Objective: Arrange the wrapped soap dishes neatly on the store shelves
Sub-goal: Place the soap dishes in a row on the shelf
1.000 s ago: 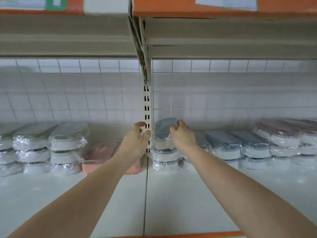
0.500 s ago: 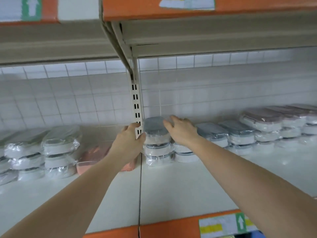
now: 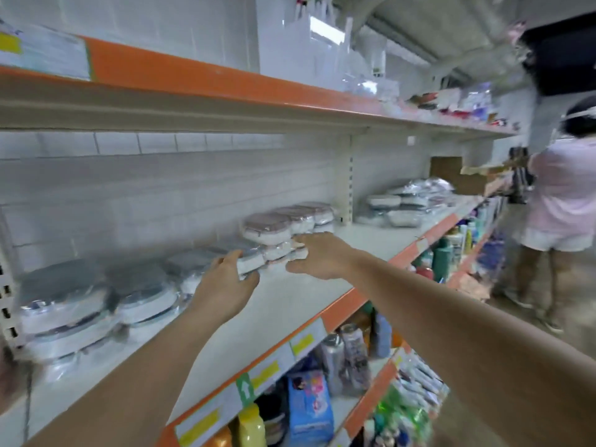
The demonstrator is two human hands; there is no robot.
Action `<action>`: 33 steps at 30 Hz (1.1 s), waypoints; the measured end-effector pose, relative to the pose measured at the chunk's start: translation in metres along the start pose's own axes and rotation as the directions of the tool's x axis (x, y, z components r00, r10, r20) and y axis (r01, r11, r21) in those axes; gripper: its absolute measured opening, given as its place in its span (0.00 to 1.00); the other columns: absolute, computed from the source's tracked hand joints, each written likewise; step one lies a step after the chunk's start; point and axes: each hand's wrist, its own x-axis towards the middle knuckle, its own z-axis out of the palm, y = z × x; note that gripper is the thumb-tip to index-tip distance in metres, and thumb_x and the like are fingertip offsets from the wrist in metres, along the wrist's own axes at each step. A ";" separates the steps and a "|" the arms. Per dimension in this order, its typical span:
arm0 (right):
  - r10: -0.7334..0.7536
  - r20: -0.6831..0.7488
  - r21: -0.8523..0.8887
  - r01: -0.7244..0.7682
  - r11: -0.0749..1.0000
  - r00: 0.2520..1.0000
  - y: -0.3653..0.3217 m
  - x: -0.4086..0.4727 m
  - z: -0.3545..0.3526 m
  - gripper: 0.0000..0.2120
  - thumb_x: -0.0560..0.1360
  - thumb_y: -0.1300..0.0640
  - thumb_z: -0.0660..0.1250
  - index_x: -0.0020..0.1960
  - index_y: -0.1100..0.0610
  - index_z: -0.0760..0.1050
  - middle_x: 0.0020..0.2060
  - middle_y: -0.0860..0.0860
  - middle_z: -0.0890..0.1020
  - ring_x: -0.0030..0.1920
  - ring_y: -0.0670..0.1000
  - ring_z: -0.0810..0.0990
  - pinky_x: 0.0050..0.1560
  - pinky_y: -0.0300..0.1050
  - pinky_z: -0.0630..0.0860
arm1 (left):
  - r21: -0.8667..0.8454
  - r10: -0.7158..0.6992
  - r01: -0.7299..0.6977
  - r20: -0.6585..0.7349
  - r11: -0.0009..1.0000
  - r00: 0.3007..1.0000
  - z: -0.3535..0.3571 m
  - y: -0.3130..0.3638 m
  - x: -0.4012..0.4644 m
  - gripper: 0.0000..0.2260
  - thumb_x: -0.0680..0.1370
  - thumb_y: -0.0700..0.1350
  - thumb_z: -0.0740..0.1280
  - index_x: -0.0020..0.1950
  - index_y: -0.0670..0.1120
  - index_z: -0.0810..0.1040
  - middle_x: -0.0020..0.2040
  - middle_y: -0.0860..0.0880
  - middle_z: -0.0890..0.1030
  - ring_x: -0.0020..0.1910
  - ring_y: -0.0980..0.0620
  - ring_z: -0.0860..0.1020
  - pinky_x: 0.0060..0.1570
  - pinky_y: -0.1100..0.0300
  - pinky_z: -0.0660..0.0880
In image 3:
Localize person's left hand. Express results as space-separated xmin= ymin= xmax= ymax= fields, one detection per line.
xmin=190 ymin=250 xmax=263 ymax=324

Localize person's right hand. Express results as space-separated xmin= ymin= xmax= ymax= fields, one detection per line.
xmin=283 ymin=232 xmax=361 ymax=282

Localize stacks of pink-lid soap dishes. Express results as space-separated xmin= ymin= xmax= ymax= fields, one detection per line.
xmin=239 ymin=201 xmax=337 ymax=261

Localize pile of soap dishes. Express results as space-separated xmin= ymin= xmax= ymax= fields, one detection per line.
xmin=353 ymin=176 xmax=459 ymax=230

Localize stacks of grey-lid soap dishes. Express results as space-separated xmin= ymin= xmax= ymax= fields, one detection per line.
xmin=13 ymin=239 xmax=243 ymax=365

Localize orange metal store shelving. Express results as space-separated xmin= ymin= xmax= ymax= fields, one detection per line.
xmin=0 ymin=0 xmax=523 ymax=447

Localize person's left forearm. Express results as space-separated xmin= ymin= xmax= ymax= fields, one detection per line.
xmin=26 ymin=310 xmax=228 ymax=447

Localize person's right forearm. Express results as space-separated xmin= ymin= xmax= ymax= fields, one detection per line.
xmin=343 ymin=250 xmax=596 ymax=447

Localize yellow shelf price label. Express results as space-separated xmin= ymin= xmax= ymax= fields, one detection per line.
xmin=244 ymin=353 xmax=298 ymax=397
xmin=0 ymin=20 xmax=93 ymax=83
xmin=286 ymin=318 xmax=330 ymax=360
xmin=174 ymin=403 xmax=227 ymax=447

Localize brown cardboard box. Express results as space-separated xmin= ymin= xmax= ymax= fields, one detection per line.
xmin=429 ymin=154 xmax=510 ymax=197

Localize brown can orange lid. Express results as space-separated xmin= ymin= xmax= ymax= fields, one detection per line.
xmin=349 ymin=310 xmax=374 ymax=356

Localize blue plastic bottle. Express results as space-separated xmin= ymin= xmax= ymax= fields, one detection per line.
xmin=371 ymin=310 xmax=395 ymax=360

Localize row of assorted bottles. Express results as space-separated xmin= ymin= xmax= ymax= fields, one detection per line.
xmin=413 ymin=194 xmax=510 ymax=287

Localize dark plastic bottle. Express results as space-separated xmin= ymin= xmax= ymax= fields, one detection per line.
xmin=255 ymin=385 xmax=291 ymax=446

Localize yellow plastic bottle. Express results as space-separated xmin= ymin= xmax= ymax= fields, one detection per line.
xmin=237 ymin=402 xmax=269 ymax=447

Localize blue product pack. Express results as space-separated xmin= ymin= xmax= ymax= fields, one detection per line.
xmin=283 ymin=368 xmax=335 ymax=447

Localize wide orange plastic bottle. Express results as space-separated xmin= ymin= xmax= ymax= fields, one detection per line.
xmin=204 ymin=424 xmax=235 ymax=447

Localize green plastic packets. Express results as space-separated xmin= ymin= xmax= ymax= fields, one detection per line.
xmin=371 ymin=385 xmax=431 ymax=447

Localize clear acrylic tray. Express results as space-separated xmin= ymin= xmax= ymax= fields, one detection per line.
xmin=339 ymin=68 xmax=402 ymax=99

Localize white pen organizer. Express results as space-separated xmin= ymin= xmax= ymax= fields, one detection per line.
xmin=255 ymin=0 xmax=352 ymax=90

